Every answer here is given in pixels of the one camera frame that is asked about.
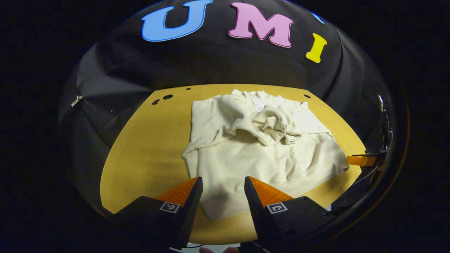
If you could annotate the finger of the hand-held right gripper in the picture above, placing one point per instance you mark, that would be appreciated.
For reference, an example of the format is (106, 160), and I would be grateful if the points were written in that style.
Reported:
(361, 160)

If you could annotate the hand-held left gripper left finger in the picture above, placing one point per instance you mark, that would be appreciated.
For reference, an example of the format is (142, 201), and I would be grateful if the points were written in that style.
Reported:
(191, 214)

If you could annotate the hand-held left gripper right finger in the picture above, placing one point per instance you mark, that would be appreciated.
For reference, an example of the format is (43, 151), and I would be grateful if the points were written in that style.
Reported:
(255, 214)

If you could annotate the cream white sweatshirt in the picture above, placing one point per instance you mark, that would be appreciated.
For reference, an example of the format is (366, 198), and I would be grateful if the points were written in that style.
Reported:
(253, 158)

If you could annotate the white paper garment tag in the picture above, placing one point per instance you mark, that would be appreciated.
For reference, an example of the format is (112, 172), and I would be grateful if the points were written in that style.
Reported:
(257, 103)

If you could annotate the black backdrop cloth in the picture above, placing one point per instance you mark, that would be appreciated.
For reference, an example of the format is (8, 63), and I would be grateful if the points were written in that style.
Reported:
(211, 63)

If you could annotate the small white clip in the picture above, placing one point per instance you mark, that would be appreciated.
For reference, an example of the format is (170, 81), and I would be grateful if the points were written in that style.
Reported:
(76, 101)

